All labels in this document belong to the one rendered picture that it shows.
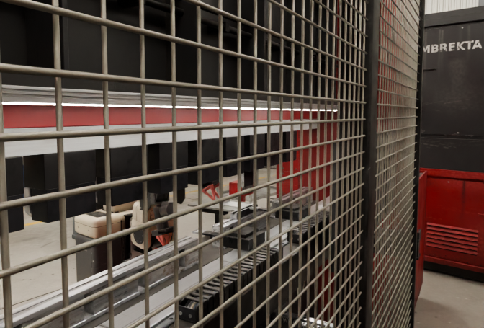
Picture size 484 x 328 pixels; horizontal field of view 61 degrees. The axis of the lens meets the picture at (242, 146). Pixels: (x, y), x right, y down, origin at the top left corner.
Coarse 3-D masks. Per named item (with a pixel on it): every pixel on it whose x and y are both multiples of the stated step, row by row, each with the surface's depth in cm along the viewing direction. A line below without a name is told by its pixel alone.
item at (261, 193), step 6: (258, 174) 618; (258, 180) 619; (270, 186) 605; (228, 192) 572; (258, 192) 573; (264, 192) 573; (270, 192) 572; (276, 192) 558; (234, 198) 532; (246, 198) 519; (252, 198) 518; (258, 198) 527; (270, 198) 604
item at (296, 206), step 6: (294, 204) 180; (264, 210) 183; (282, 210) 174; (288, 210) 173; (294, 210) 173; (306, 210) 178; (276, 216) 176; (282, 216) 174; (288, 216) 173; (294, 216) 172
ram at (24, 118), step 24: (24, 120) 91; (48, 120) 96; (72, 120) 101; (96, 120) 108; (120, 120) 115; (168, 120) 133; (192, 120) 144; (216, 120) 158; (264, 120) 194; (288, 120) 218; (24, 144) 91; (48, 144) 96; (72, 144) 102; (96, 144) 108; (120, 144) 115
